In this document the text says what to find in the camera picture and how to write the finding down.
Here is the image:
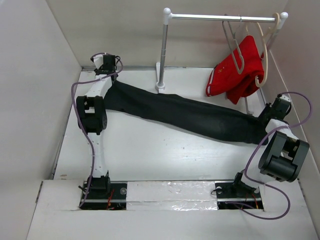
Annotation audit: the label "white and silver clothes rack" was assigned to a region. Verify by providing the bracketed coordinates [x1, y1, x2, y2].
[156, 7, 289, 115]

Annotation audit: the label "red garment with white stripes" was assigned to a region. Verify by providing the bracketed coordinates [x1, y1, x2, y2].
[205, 35, 265, 105]

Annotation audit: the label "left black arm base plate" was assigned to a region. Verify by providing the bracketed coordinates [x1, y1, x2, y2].
[79, 181, 128, 211]

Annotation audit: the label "cream wooden hanger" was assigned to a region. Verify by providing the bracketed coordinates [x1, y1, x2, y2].
[241, 12, 288, 88]

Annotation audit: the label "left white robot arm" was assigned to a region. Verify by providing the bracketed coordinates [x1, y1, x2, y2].
[76, 53, 118, 199]

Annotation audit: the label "silver foil tape strip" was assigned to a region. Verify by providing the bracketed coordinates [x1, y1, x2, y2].
[126, 180, 218, 212]

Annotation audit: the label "grey metal trouser hanger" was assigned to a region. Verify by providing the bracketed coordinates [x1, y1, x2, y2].
[222, 21, 245, 75]

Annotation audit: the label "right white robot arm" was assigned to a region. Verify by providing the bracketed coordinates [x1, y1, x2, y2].
[230, 94, 310, 197]

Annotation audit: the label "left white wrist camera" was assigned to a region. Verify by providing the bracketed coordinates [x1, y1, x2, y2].
[90, 54, 104, 70]

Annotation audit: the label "black denim trousers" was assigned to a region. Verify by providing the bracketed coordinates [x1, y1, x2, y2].
[103, 81, 268, 145]

